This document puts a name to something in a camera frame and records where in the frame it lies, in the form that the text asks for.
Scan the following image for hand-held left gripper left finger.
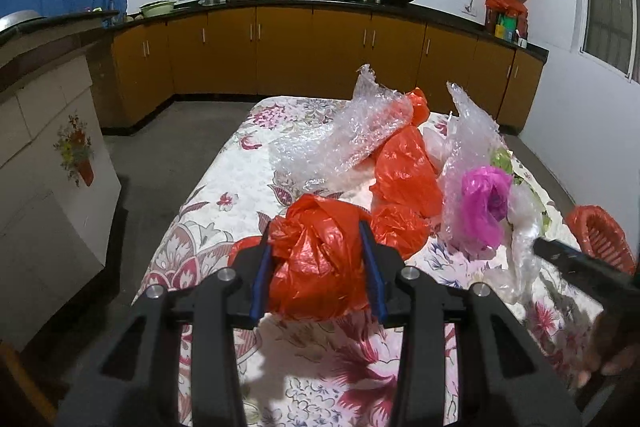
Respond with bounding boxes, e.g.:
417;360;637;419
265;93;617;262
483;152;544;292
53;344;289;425
55;221;274;427

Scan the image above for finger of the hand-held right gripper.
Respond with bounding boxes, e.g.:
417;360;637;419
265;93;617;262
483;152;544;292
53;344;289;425
532;237;640;294

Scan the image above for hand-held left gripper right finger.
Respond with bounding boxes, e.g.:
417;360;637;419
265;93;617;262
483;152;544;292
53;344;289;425
360;221;582;427

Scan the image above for red plastic basket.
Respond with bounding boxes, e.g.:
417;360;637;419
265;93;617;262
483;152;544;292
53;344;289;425
565;205;639;276

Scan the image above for large bubble wrap sheet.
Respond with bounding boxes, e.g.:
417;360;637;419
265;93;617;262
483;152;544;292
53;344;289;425
270;64;416;202

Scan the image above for person's right hand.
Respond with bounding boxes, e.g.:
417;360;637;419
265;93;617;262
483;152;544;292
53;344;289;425
575;307;640;390

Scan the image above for floral tablecloth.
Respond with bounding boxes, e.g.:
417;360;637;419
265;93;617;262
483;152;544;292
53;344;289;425
132;96;607;427

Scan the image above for large orange plastic bag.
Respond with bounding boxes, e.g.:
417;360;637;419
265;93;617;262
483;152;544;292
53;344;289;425
370;88;447;259

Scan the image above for pink plastic bag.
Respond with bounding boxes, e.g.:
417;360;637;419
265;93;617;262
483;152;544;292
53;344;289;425
459;166;514;251

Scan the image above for white plastic bag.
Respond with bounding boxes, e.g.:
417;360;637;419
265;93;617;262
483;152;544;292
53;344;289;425
422;127;454;174

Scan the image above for narrow bubble wrap sheet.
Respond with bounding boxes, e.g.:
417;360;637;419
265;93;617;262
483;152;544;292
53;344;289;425
439;82;507;249

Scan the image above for orange lower kitchen cabinets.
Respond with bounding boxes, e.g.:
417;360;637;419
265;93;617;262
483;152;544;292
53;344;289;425
110;4;546;134

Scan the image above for white cabinet with flower decal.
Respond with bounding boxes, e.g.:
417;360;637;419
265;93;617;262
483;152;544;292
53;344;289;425
0;9;124;354

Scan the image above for barred window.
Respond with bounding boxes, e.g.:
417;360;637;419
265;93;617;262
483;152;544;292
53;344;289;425
571;0;640;84

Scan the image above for orange bag of groceries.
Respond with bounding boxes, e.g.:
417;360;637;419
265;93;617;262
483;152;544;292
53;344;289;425
484;0;529;40

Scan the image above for black kitchen countertop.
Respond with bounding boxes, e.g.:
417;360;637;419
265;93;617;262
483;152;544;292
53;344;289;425
102;0;550;60

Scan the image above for green pot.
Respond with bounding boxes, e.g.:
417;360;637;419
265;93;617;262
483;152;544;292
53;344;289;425
139;0;176;19

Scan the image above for metal basin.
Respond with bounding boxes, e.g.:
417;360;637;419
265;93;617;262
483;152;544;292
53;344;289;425
0;10;44;33

